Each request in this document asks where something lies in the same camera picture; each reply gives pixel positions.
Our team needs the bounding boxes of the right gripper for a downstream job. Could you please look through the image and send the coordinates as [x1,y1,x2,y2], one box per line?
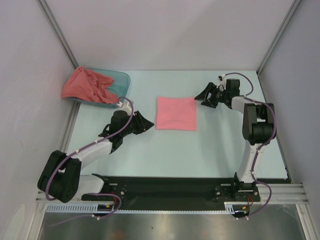
[195,82,229,109]

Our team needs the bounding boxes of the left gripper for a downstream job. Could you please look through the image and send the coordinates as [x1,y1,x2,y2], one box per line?
[120,110,154,137]

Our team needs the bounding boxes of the teal plastic bin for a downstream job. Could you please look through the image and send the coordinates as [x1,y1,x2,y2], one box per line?
[67,68,131,109]

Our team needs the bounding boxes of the light pink t shirt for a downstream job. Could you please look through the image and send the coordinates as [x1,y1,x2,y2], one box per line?
[155,96,197,131]

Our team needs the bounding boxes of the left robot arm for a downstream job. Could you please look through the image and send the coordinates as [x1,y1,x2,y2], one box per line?
[37,110,155,203]

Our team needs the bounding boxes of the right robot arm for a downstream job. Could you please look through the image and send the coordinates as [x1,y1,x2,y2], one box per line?
[194,75,277,201]

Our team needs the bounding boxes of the salmon red t shirt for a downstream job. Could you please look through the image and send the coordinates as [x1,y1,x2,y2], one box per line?
[61,66,118,104]

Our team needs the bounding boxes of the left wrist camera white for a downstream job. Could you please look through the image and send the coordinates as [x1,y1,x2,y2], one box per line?
[116,99,133,116]

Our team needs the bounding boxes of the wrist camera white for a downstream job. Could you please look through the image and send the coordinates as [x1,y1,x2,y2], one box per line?
[217,74,227,86]
[116,99,133,116]

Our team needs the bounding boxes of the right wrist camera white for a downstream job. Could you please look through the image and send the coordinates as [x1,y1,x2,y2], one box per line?
[217,74,227,86]

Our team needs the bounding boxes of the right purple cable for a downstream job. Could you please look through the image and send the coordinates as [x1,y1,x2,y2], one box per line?
[223,72,277,216]

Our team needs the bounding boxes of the purple cable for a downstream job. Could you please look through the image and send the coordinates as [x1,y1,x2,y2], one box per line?
[223,72,277,216]
[44,96,136,202]

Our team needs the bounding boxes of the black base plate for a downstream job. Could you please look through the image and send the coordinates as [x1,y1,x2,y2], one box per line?
[81,175,293,211]

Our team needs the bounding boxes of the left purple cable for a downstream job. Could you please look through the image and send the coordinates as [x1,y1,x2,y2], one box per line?
[44,96,136,202]

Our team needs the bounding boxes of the white slotted cable duct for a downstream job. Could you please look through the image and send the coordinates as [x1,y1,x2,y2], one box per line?
[46,201,237,215]

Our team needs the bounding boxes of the right aluminium corner post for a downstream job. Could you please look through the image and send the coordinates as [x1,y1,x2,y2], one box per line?
[256,0,304,76]

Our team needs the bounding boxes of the aluminium corner post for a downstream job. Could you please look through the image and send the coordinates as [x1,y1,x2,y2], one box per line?
[36,0,79,69]
[256,0,304,76]

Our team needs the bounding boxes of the aluminium front rail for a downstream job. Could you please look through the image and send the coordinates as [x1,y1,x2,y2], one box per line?
[35,182,310,205]

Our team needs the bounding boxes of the left aluminium corner post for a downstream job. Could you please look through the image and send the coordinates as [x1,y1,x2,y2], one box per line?
[36,0,79,69]

